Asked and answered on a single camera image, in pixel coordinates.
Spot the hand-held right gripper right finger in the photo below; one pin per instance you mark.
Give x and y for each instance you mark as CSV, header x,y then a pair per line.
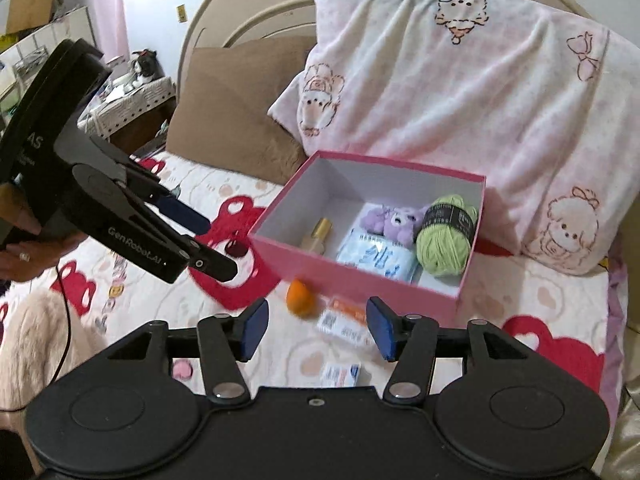
x,y
382,330

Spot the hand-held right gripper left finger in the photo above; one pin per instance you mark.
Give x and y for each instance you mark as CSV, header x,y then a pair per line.
x,y
255,330

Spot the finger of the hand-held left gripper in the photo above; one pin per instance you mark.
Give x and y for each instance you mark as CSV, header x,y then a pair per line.
x,y
215,265
185,216

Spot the clear plastic case orange label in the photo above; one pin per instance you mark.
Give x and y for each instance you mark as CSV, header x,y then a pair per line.
x,y
340,322

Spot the orange makeup sponge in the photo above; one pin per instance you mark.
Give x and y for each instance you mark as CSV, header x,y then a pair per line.
x,y
300,297

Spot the pink cardboard box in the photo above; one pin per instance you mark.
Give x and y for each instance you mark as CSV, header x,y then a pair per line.
x,y
350,280

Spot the small white tissue packet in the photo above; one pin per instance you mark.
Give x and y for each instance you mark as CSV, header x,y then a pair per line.
x,y
340,375

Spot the blue wet wipes packet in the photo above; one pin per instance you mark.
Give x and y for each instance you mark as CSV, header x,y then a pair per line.
x,y
375,255

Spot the green yarn ball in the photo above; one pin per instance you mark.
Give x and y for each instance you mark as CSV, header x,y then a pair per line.
x,y
440,250

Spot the gold-capped foundation bottle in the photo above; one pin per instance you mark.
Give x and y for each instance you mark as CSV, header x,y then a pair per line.
x,y
317,235

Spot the purple plush toy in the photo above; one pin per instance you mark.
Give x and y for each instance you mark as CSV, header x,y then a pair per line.
x,y
395,220

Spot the person's left hand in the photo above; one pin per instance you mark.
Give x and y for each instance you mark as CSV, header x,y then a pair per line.
x,y
35,257

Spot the bedside cabinet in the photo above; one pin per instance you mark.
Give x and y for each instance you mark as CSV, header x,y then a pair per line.
x,y
145,125

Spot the brown pillow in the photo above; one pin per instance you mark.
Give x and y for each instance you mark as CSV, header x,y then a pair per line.
x,y
225,110

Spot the black and white cat figure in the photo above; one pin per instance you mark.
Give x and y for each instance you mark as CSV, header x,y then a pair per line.
x,y
145,67

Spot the red bear printed blanket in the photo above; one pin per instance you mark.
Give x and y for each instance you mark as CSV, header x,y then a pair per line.
x,y
525,300

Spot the brown cardboard box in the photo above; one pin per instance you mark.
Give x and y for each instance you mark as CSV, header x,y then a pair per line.
x,y
35,7

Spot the pink curtain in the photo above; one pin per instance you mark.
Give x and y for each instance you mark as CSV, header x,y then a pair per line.
x,y
102,5

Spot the beige fluffy cushion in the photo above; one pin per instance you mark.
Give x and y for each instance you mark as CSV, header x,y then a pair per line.
x,y
30,340

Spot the beige bed headboard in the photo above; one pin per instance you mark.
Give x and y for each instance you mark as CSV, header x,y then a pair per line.
x,y
240,10

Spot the purple bed sheet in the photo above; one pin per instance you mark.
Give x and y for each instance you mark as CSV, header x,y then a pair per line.
x,y
614,335

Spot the pink cartoon pillow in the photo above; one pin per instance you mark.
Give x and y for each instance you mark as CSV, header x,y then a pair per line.
x,y
450,85

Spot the wall outlet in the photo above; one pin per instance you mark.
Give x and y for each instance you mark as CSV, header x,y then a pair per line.
x,y
182,13

